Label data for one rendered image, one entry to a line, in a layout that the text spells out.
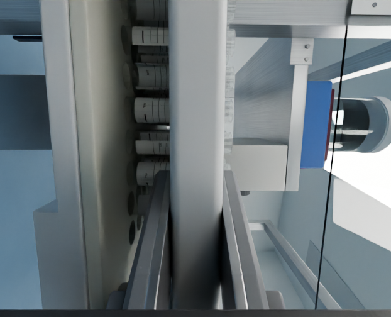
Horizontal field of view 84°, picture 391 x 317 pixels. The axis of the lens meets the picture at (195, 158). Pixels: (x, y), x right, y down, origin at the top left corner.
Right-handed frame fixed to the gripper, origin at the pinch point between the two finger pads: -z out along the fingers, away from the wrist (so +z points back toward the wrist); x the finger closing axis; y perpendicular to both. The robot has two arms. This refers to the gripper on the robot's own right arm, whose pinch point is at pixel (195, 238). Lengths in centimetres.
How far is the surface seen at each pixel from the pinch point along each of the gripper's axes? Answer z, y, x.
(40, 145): -43, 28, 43
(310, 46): -42.9, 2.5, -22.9
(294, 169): -30.4, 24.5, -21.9
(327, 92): -42, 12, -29
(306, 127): -37.7, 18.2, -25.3
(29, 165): -98, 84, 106
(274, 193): -284, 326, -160
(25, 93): -50, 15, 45
